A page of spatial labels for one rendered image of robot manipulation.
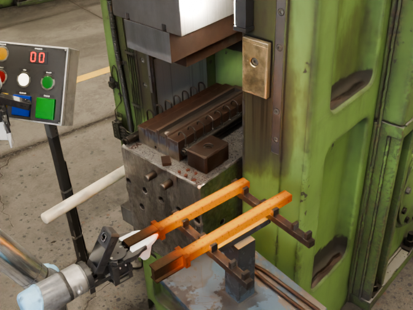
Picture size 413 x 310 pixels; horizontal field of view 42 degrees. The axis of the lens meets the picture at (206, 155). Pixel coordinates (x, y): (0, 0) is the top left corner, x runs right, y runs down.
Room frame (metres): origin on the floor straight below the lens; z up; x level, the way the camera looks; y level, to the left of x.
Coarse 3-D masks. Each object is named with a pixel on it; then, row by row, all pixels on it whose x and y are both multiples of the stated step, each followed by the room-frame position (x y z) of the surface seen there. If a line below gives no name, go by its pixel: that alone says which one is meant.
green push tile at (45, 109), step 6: (36, 102) 1.72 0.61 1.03; (42, 102) 1.71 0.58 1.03; (48, 102) 1.71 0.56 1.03; (54, 102) 1.70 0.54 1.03; (36, 108) 1.71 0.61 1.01; (42, 108) 1.70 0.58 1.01; (48, 108) 1.70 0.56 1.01; (54, 108) 1.69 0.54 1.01; (36, 114) 1.70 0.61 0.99; (42, 114) 1.69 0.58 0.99; (48, 114) 1.69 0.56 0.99; (54, 114) 1.69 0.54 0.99
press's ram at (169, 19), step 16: (112, 0) 1.63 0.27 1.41; (128, 0) 1.58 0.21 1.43; (144, 0) 1.53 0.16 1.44; (160, 0) 1.48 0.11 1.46; (176, 0) 1.44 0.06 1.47; (192, 0) 1.47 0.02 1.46; (208, 0) 1.52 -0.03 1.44; (224, 0) 1.57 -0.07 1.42; (128, 16) 1.60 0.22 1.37; (144, 16) 1.53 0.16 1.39; (160, 16) 1.49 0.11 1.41; (176, 16) 1.44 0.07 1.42; (192, 16) 1.47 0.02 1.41; (208, 16) 1.51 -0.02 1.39; (224, 16) 1.57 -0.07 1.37; (176, 32) 1.44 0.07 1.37
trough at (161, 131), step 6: (234, 90) 1.82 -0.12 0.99; (222, 96) 1.77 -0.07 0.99; (228, 96) 1.78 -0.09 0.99; (210, 102) 1.72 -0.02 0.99; (216, 102) 1.73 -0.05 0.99; (198, 108) 1.67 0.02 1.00; (204, 108) 1.69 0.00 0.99; (192, 114) 1.65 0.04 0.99; (198, 114) 1.65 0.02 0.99; (180, 120) 1.60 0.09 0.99; (186, 120) 1.61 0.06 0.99; (168, 126) 1.56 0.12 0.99; (174, 126) 1.58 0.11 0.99; (162, 132) 1.54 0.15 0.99
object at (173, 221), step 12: (240, 180) 1.22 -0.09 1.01; (216, 192) 1.17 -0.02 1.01; (228, 192) 1.17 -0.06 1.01; (240, 192) 1.19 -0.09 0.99; (192, 204) 1.12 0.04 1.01; (204, 204) 1.12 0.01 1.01; (216, 204) 1.14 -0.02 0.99; (180, 216) 1.08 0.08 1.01; (192, 216) 1.09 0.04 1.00; (144, 228) 1.03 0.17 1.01; (156, 228) 1.03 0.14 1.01; (168, 228) 1.04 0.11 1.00; (132, 240) 0.99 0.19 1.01
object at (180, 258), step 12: (264, 204) 1.11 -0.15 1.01; (276, 204) 1.11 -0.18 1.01; (240, 216) 1.07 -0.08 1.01; (252, 216) 1.06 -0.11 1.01; (264, 216) 1.08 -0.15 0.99; (228, 228) 1.02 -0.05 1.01; (240, 228) 1.03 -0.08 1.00; (204, 240) 0.98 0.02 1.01; (216, 240) 0.98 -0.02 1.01; (180, 252) 0.93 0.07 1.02; (192, 252) 0.94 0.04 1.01; (204, 252) 0.96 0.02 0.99; (156, 264) 0.89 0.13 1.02; (168, 264) 0.91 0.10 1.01; (180, 264) 0.93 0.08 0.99; (156, 276) 0.88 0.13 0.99; (168, 276) 0.90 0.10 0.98
